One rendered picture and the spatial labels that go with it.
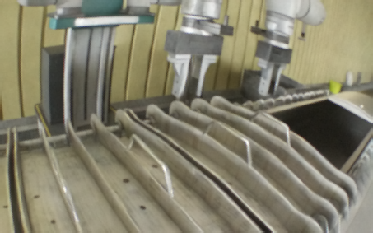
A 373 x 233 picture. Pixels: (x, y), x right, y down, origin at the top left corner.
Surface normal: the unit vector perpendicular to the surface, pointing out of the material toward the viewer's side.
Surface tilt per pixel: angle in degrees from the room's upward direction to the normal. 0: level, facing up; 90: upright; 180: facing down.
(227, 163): 90
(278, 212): 90
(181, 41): 90
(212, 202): 90
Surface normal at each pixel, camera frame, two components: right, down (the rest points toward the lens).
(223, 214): -0.79, 0.14
